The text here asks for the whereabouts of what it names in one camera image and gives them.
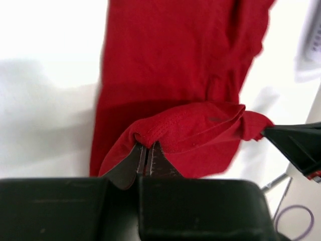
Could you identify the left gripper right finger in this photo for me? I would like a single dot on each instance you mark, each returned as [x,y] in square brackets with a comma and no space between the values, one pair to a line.
[172,207]

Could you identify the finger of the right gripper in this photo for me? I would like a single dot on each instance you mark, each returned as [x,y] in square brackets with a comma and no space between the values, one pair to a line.
[300,144]

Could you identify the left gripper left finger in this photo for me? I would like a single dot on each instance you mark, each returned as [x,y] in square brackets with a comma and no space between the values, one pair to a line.
[102,208]

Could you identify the red t shirt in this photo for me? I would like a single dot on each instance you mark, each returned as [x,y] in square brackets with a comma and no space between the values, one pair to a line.
[171,73]

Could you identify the white plastic basket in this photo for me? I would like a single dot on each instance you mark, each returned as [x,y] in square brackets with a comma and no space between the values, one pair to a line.
[307,61]

